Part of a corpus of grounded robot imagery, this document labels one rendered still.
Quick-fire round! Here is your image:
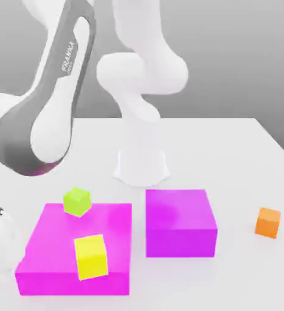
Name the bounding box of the small yellow cube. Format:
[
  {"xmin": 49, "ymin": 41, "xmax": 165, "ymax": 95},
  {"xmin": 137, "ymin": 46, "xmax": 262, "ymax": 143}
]
[{"xmin": 74, "ymin": 234, "xmax": 109, "ymax": 281}]

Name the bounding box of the small lime green cube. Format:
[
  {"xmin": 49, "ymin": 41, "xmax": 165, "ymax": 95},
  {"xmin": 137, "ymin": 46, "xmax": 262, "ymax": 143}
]
[{"xmin": 63, "ymin": 186, "xmax": 92, "ymax": 218}]

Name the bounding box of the small orange cube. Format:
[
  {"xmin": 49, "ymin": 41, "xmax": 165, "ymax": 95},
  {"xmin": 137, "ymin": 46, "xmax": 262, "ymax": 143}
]
[{"xmin": 254, "ymin": 207, "xmax": 282, "ymax": 239}]

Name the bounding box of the large magenta box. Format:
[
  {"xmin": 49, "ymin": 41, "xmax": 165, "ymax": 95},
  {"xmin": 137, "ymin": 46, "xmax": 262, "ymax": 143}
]
[{"xmin": 14, "ymin": 202, "xmax": 133, "ymax": 296}]

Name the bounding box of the large purple box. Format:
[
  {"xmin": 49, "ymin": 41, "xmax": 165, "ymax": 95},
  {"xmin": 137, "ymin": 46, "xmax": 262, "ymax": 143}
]
[{"xmin": 145, "ymin": 188, "xmax": 218, "ymax": 258}]

